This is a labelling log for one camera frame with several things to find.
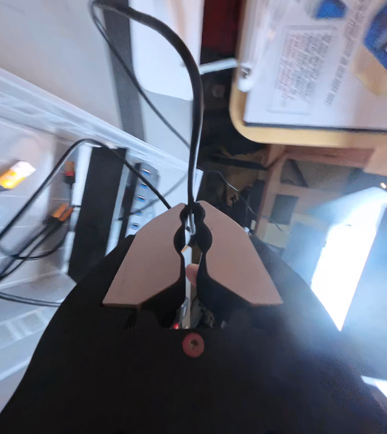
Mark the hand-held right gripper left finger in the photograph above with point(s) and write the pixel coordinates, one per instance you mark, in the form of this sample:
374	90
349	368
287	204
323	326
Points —
146	268

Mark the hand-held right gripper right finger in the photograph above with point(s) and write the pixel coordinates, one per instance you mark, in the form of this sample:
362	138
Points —
237	268

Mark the glossy white table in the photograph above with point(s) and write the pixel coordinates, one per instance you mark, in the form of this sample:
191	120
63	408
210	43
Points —
339	271

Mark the person's right hand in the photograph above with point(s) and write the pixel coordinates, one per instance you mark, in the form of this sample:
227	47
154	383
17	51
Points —
192	276

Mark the black usb hub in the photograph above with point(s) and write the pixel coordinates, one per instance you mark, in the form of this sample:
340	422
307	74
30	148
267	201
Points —
146	193

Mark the long wooden table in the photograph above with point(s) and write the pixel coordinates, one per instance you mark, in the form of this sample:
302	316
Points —
315	156

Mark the clear plastic bin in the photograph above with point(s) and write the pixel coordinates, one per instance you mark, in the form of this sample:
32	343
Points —
27	112

